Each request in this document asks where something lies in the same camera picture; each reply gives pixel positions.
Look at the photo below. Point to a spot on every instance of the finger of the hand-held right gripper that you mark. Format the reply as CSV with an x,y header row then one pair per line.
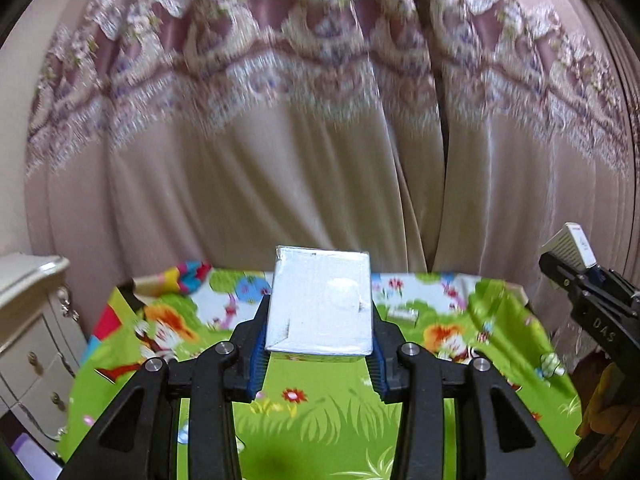
x,y
615,285
560,272

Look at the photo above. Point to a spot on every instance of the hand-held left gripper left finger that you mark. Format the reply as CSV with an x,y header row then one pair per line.
x,y
257,365

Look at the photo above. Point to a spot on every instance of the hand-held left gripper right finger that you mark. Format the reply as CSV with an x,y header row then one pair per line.
x,y
378,372

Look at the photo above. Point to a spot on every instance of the small white ribbed box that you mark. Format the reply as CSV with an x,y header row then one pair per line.
x,y
570,245

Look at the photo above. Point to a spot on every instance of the silver white box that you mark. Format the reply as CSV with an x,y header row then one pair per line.
x,y
320,305

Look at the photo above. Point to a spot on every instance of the brown cloth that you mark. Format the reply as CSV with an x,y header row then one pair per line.
x,y
600,400

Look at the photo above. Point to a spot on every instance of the colourful cartoon play mat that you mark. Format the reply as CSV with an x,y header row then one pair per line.
x,y
320,425

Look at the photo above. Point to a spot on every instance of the beige embroidered curtain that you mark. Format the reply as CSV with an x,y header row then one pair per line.
x,y
300,160

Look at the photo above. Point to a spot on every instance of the white ornate dresser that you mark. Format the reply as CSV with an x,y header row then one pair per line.
x,y
30,340

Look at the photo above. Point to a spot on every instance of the lilac plastic item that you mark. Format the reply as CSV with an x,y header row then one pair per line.
x,y
35,460

